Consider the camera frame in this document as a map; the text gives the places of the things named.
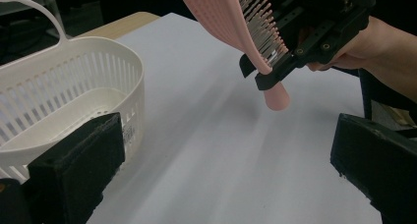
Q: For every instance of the wooden table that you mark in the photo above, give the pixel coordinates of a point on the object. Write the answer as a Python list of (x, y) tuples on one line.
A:
[(121, 26)]

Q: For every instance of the white slatted plastic basket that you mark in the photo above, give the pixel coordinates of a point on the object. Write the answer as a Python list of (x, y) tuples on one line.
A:
[(98, 53)]

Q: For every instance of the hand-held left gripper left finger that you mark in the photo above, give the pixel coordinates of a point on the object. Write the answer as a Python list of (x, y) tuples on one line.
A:
[(75, 165)]

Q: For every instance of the pink hairbrush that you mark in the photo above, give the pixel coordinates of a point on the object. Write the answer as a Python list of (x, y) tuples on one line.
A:
[(216, 17)]

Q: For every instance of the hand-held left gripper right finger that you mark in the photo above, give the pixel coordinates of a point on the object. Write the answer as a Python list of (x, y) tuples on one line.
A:
[(377, 158)]

